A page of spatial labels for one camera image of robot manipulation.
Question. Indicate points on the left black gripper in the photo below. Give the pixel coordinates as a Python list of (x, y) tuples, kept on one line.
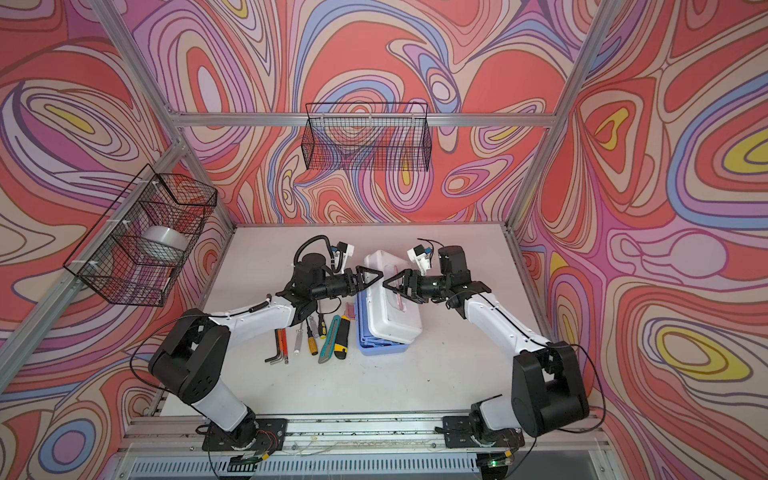
[(372, 280)]

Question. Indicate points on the black wire basket wall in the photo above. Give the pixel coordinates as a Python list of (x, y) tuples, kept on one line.
[(367, 136), (123, 268)]

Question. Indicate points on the black wire basket left wall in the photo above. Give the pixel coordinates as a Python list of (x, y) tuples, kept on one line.
[(123, 268)]

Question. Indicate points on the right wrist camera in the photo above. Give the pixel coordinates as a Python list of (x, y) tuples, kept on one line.
[(421, 257)]

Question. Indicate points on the aluminium mounting rail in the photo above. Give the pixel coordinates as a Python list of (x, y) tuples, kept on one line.
[(383, 432)]

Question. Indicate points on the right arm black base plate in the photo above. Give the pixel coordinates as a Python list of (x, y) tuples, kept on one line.
[(468, 431)]

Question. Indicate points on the grey duct tape roll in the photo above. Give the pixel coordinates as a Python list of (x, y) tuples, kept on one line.
[(166, 237)]

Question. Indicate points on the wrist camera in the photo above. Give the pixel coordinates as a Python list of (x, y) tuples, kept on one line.
[(342, 252), (421, 257)]

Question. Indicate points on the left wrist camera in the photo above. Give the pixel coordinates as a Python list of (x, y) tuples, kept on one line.
[(342, 252)]

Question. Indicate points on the yellow black utility knife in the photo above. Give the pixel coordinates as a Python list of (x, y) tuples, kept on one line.
[(341, 343)]

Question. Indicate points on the black wire basket back wall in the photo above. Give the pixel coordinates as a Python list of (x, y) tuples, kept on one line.
[(367, 136)]

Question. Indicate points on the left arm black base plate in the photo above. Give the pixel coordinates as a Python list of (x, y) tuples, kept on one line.
[(265, 435)]

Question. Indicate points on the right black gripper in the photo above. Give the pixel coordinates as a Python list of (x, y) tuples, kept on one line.
[(403, 274)]

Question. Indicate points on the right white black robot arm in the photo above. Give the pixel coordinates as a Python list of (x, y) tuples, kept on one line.
[(547, 386)]

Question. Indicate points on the white blue plastic tool box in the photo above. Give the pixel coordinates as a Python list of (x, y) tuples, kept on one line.
[(384, 328)]

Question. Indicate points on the red handled pliers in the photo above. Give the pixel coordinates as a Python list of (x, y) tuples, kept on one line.
[(284, 345)]

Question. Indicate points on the small silver screwdriver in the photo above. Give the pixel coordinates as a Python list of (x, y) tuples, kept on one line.
[(298, 341)]

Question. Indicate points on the black yellow small screwdriver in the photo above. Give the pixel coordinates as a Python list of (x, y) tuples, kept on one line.
[(322, 327)]

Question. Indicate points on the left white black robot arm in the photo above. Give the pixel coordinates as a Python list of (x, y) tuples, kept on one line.
[(189, 361)]

